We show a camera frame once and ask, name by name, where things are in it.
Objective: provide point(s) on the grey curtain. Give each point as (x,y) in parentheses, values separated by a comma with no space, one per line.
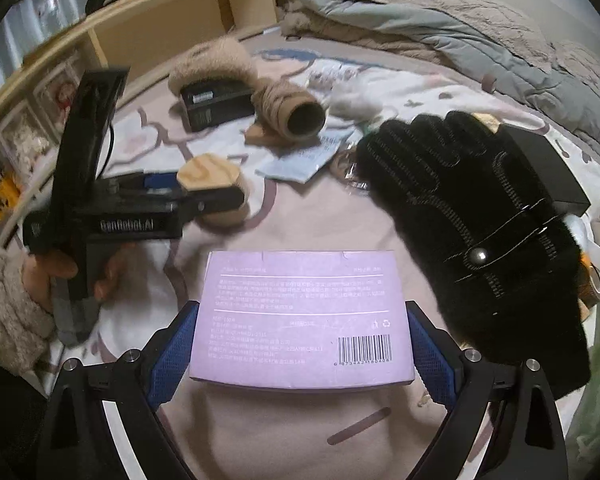
(40,15)

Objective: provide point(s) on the person's left hand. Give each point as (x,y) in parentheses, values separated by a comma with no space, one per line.
(45,280)

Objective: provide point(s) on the beige fleece blanket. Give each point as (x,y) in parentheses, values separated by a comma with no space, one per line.
(340,30)

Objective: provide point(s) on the beige fluffy earmuffs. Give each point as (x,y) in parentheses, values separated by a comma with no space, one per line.
(215,60)

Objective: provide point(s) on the white crumpled cloth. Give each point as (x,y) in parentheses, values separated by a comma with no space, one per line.
(355,100)

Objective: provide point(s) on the oval wooden box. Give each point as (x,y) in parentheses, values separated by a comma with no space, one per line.
(210,170)

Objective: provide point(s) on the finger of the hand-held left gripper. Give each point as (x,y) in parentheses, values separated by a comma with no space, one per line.
(215,202)
(160,182)

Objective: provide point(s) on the clear plastic case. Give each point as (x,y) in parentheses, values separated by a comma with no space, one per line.
(352,175)

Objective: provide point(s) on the brown tape roll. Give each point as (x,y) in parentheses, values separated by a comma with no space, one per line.
(591,282)

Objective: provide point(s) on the printed bed sheet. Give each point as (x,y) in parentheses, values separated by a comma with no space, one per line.
(290,435)

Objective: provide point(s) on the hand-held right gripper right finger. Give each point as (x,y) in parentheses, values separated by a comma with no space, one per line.
(430,355)

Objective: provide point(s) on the purple cardboard box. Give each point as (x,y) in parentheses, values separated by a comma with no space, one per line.
(300,310)

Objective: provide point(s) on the black denim garment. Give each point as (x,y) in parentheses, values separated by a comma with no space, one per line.
(455,200)

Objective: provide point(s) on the wooden headboard shelf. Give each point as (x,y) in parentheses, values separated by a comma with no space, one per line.
(155,25)

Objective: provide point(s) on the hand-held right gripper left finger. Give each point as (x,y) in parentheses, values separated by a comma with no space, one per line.
(172,355)

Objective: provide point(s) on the black cardboard box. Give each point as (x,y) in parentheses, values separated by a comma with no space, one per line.
(215,107)

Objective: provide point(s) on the person's left forearm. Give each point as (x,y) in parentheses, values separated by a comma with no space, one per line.
(5,310)

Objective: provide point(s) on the blue white medicine sachet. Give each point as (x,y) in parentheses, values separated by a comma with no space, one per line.
(295,167)
(335,142)

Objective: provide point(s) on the yellow black box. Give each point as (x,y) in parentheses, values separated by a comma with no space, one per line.
(2,197)

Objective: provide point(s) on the black flat box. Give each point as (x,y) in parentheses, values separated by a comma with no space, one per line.
(545,170)

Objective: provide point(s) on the floral printed pouch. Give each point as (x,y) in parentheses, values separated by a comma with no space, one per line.
(330,72)

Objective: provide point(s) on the grey quilt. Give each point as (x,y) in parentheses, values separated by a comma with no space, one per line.
(455,40)

